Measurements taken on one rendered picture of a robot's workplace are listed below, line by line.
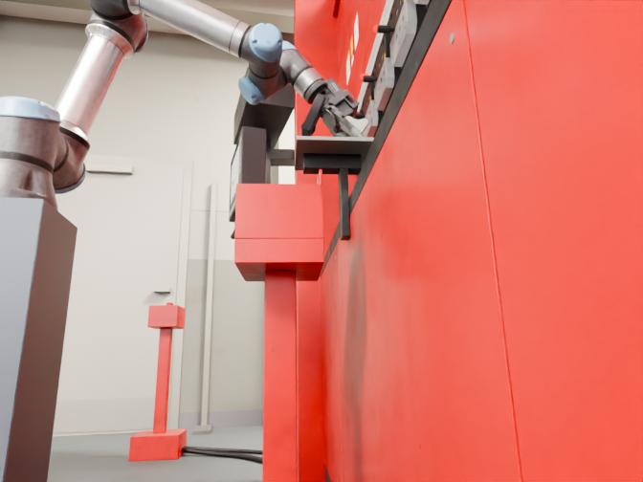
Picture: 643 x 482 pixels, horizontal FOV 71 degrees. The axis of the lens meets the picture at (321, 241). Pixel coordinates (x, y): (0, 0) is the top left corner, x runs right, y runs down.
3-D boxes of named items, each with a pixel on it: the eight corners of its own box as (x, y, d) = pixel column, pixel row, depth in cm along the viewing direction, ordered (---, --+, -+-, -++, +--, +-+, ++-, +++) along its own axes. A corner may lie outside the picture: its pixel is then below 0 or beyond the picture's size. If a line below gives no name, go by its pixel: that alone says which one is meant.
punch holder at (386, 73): (375, 114, 130) (372, 64, 134) (404, 114, 131) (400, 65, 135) (387, 83, 115) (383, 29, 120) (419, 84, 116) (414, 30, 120)
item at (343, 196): (303, 240, 110) (302, 160, 116) (362, 240, 112) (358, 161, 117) (304, 236, 106) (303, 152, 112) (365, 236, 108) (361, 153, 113)
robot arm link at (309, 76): (294, 77, 115) (293, 96, 123) (305, 90, 115) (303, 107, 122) (316, 62, 117) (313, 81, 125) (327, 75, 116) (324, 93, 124)
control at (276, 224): (245, 281, 98) (246, 204, 103) (318, 280, 100) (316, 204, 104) (233, 263, 79) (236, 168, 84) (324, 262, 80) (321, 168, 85)
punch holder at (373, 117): (363, 145, 149) (361, 101, 153) (388, 145, 150) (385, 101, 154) (371, 122, 135) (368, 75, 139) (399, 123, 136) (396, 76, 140)
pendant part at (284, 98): (230, 250, 255) (233, 116, 277) (273, 251, 263) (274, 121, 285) (243, 225, 209) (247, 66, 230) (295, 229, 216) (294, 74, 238)
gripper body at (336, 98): (362, 104, 115) (331, 71, 117) (337, 122, 113) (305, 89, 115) (356, 120, 123) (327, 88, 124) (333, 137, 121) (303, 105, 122)
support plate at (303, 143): (294, 170, 122) (294, 166, 123) (388, 171, 125) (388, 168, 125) (296, 139, 105) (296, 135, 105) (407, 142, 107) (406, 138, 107)
